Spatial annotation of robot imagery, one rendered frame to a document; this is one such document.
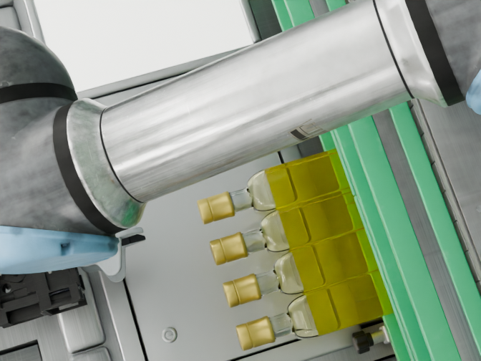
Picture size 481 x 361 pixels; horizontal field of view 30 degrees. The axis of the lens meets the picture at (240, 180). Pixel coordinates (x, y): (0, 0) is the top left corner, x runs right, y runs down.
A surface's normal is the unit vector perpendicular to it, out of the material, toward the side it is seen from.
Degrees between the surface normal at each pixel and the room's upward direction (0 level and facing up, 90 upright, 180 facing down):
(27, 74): 116
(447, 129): 90
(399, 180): 90
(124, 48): 90
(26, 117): 107
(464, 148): 90
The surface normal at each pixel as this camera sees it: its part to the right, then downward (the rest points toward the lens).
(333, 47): -0.36, -0.18
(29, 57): 0.47, -0.57
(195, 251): 0.05, -0.26
